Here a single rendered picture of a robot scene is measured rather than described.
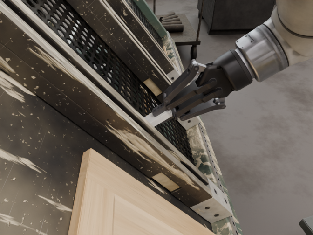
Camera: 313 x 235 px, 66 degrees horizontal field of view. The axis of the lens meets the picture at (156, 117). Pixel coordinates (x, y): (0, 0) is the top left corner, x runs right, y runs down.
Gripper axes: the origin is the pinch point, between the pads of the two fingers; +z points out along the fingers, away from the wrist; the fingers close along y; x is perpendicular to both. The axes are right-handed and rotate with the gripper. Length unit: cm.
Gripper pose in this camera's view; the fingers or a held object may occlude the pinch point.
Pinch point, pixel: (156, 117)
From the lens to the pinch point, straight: 51.6
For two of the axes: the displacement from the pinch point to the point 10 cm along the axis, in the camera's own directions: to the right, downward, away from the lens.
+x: 0.9, 6.5, -7.6
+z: -8.1, 4.9, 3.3
